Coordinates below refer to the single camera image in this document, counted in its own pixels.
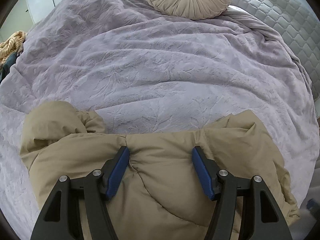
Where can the grey quilted mattress cover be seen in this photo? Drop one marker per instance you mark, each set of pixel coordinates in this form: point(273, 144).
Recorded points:
point(287, 17)

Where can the beige puffer jacket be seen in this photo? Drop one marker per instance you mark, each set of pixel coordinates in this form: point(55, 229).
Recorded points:
point(160, 160)

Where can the dark teal garment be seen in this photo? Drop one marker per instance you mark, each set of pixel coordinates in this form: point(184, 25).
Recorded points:
point(7, 66)

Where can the lavender plush blanket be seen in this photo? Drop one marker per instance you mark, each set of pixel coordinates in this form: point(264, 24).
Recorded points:
point(150, 67)

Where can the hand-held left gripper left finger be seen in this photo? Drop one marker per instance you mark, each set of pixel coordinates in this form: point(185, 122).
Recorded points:
point(117, 172)

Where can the yellow striped cloth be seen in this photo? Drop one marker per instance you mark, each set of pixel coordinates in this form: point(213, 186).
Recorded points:
point(11, 45)

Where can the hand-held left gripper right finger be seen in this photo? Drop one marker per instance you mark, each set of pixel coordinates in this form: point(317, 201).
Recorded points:
point(203, 172)

